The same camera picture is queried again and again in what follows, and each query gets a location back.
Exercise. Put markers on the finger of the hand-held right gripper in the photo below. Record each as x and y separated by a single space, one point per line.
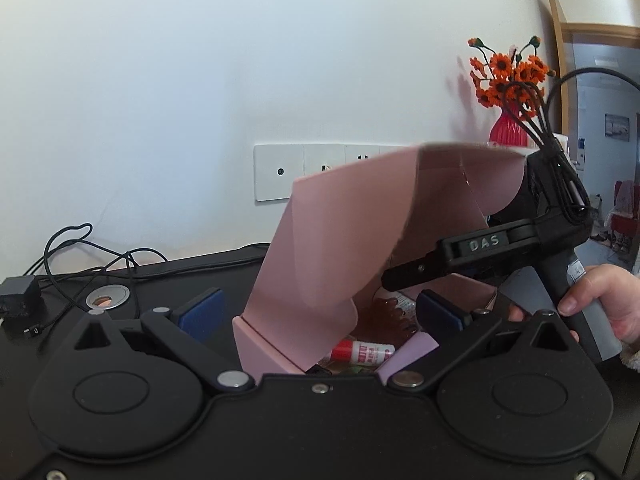
410 272

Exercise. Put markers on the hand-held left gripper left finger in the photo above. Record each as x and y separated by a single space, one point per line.
202 312

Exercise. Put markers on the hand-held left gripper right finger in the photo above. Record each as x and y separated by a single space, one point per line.
440 315

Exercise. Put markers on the red massage comb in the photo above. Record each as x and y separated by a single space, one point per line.
390 322

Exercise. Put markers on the pink cardboard box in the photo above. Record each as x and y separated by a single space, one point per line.
340 230

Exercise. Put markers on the red white tube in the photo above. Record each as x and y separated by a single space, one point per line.
360 352

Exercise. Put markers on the person's right hand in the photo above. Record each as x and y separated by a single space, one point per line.
615 295

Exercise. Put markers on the lilac cosmetic tube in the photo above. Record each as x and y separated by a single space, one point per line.
407 357

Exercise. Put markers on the silver desk grommet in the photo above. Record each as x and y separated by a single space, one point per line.
107 297

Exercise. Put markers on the red vase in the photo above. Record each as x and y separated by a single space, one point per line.
507 130

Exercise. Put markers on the orange artificial flowers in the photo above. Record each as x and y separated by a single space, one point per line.
505 77

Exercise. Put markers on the black power adapter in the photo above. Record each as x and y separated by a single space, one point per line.
17 300

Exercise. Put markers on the white network wall plate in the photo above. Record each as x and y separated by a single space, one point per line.
322 157

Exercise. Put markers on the white coax wall plate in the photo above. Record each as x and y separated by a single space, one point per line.
277 172

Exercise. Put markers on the wooden door frame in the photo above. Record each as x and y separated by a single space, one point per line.
560 60

